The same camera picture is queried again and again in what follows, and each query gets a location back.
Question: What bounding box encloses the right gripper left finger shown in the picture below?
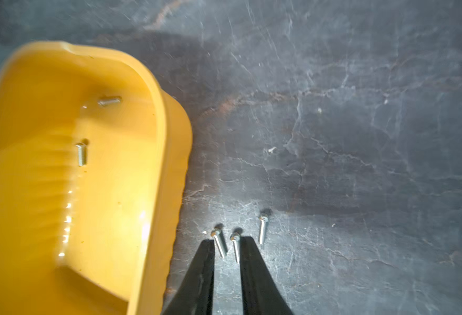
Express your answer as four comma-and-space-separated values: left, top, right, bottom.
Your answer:
163, 240, 215, 315

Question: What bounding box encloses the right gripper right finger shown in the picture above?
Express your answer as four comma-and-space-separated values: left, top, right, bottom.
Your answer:
240, 236, 293, 315

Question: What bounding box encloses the silver screw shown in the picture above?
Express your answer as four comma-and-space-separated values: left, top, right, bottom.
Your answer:
230, 232, 241, 264
259, 213, 269, 245
211, 227, 228, 259
97, 96, 122, 107
76, 143, 87, 167

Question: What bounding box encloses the yellow plastic storage box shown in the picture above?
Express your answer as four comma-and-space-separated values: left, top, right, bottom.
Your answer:
0, 41, 192, 314

